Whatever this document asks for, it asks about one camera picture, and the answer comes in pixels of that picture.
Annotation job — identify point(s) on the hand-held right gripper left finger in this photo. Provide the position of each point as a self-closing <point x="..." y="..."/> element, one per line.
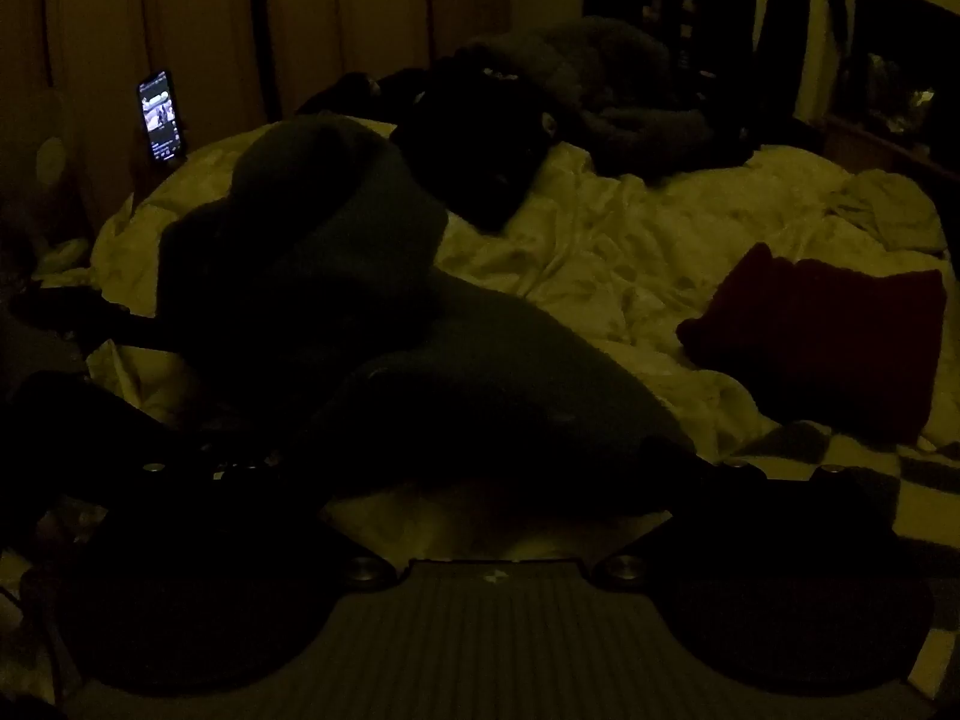
<point x="255" y="476"/>

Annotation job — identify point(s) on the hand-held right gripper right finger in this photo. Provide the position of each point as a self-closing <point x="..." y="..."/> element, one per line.
<point x="731" y="481"/>

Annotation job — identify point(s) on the dark green fleece garment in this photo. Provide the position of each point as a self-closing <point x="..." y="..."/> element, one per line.
<point x="337" y="255"/>

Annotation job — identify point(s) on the rack of dark hanging clothes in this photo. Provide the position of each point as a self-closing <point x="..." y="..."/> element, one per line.
<point x="675" y="0"/>

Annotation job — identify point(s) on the dark red folded garment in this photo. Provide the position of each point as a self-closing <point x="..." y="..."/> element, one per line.
<point x="817" y="337"/>

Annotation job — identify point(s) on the striped blanket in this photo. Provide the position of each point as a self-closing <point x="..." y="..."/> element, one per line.
<point x="930" y="465"/>

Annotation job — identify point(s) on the white patterned duvet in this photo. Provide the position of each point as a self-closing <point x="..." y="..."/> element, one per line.
<point x="600" y="255"/>

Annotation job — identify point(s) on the white crumpled cloth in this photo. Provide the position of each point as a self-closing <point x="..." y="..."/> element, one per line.
<point x="885" y="210"/>

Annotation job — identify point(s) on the grey fuzzy garment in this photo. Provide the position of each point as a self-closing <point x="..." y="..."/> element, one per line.
<point x="637" y="127"/>

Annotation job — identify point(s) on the black smartphone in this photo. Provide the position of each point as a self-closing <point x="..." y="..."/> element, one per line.
<point x="161" y="120"/>

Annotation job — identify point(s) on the black garment with white print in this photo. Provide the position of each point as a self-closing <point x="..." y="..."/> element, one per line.
<point x="465" y="142"/>

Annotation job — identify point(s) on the cream wardrobe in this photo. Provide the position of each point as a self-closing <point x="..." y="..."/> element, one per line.
<point x="337" y="15"/>

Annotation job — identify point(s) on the black television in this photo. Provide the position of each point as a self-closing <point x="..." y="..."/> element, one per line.
<point x="900" y="37"/>

